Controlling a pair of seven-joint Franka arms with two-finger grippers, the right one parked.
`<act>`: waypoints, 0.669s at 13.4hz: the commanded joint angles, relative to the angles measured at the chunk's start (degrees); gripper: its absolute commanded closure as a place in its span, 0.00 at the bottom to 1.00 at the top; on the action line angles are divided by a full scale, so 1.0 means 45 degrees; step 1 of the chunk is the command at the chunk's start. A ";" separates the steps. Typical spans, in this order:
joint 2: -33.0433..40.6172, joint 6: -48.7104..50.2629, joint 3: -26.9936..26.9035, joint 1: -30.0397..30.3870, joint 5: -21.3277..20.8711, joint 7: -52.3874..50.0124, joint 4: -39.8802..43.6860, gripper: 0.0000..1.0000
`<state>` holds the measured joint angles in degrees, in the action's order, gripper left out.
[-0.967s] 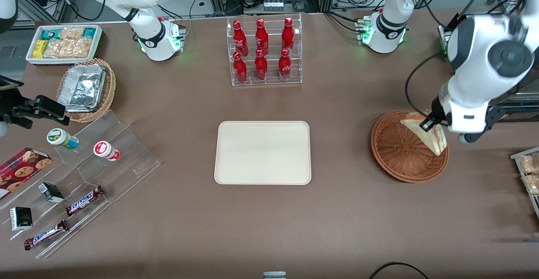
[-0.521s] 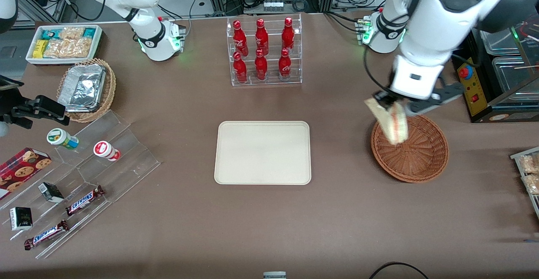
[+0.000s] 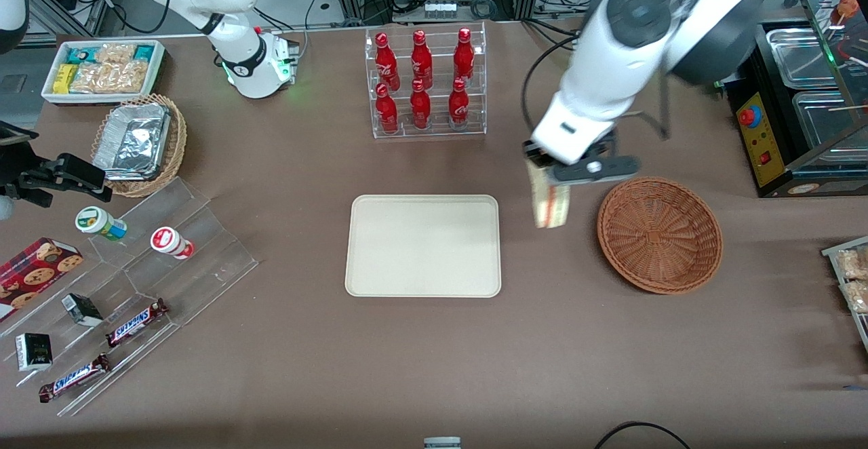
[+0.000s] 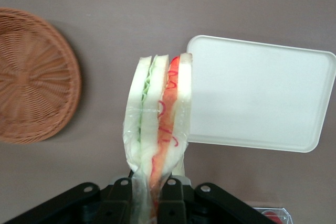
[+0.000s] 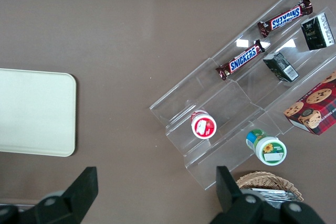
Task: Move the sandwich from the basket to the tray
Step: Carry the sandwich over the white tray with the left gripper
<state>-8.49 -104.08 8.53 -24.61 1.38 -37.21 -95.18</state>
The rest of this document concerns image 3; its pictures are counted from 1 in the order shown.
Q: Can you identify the green label white cup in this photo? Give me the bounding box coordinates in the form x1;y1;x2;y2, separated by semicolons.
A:
75;206;127;242

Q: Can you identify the yellow snack packet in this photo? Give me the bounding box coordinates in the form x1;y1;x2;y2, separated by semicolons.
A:
53;64;80;95

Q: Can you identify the triangular white bread sandwich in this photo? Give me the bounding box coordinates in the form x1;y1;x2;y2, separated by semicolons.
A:
528;161;572;229

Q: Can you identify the steel food pan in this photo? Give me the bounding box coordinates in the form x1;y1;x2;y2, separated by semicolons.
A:
766;27;843;89
792;90;868;158

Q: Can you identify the grilled skewer food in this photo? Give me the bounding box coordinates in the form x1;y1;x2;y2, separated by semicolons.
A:
831;0;865;29

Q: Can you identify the tan wicker basket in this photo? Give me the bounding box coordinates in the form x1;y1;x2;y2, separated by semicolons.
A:
92;93;188;199

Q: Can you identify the beige plastic serving tray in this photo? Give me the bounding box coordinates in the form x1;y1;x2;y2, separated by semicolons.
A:
344;195;502;298

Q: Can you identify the clear cracker bag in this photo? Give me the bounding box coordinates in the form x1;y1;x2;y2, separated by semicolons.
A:
70;61;149;94
95;43;136;66

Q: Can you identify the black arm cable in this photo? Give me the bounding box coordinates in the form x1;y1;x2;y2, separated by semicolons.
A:
520;34;578;140

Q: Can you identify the red cookie box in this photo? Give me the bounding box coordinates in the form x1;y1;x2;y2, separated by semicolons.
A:
0;237;84;322

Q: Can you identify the brown round wicker basket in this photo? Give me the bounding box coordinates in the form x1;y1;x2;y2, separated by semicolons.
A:
597;176;724;295

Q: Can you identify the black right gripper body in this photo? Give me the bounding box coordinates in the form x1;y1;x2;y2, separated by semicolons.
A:
0;122;41;207

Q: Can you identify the small black box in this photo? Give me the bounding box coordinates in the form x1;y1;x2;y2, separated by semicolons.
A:
15;332;54;372
61;293;104;328

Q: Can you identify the aluminium foil container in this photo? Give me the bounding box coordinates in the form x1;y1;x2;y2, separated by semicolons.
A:
94;103;171;182

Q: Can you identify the clear acrylic bottle rack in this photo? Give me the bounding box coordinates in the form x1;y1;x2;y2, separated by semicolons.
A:
364;22;488;139

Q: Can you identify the snickers chocolate bar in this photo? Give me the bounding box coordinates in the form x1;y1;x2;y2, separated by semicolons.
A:
105;298;169;349
39;354;111;404

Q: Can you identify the clear wrapped cracker pack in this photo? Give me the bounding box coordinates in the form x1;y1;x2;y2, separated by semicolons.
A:
841;279;868;314
835;248;868;280

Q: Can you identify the gray snack tray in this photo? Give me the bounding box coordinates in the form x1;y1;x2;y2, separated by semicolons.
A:
822;235;868;355

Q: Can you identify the white snack tray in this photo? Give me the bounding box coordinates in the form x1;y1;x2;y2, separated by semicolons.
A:
41;39;167;107

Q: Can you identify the red label white cup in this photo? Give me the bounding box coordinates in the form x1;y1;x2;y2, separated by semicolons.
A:
151;227;195;260

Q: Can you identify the black food warmer cabinet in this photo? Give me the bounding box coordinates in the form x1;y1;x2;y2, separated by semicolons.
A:
726;0;868;199

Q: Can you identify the clear acrylic stepped display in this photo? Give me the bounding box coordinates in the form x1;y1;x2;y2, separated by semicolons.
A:
0;178;259;417

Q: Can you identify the red cola bottle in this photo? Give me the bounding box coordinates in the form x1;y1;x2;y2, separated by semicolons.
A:
411;30;433;89
453;27;475;85
375;83;399;134
410;79;432;130
448;77;471;128
375;32;401;92

